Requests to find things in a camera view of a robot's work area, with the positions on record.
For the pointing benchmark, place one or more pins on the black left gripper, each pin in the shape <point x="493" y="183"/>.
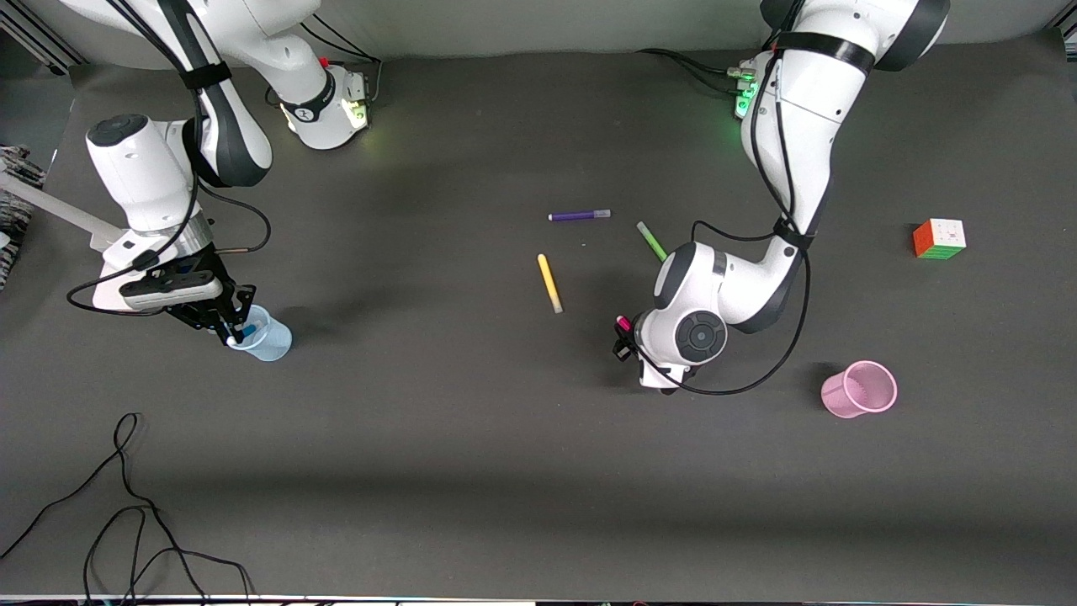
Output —
<point x="623" y="347"/>

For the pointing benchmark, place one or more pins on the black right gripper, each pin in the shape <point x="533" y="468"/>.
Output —
<point x="208" y="313"/>

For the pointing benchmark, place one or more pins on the blue marker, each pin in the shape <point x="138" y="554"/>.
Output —
<point x="247" y="329"/>

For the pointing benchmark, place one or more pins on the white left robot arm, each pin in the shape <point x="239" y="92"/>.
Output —
<point x="799" y="126"/>

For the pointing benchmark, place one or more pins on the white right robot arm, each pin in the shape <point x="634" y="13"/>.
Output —
<point x="139" y="168"/>

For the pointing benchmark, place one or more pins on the light blue plastic cup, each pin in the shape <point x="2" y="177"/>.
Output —
<point x="271" y="338"/>

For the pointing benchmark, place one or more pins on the yellow marker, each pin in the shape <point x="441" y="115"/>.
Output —
<point x="549" y="283"/>

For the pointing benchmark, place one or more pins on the green marker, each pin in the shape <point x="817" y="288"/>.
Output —
<point x="651" y="241"/>

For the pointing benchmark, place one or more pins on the purple marker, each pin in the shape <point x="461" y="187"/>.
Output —
<point x="579" y="215"/>

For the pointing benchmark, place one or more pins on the white slanted bar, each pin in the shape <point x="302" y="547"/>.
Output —
<point x="59" y="215"/>

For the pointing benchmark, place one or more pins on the pink plastic cup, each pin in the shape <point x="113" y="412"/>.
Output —
<point x="860" y="389"/>

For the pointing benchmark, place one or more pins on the grey striped fabric object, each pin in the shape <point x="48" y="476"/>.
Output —
<point x="15" y="210"/>

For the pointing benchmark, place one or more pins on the colourful puzzle cube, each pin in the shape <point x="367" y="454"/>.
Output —
<point x="939" y="238"/>

